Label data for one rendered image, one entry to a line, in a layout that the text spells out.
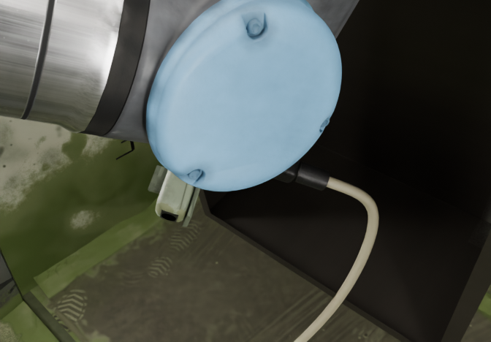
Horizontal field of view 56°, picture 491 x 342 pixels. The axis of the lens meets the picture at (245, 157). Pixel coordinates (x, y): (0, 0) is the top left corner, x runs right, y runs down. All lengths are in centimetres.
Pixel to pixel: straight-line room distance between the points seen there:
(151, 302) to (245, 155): 133
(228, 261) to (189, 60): 143
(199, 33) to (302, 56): 4
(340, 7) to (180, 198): 31
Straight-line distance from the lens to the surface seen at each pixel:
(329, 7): 36
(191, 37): 17
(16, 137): 135
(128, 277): 159
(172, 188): 57
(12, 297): 164
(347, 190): 66
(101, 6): 17
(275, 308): 147
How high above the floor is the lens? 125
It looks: 37 degrees down
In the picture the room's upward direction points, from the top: straight up
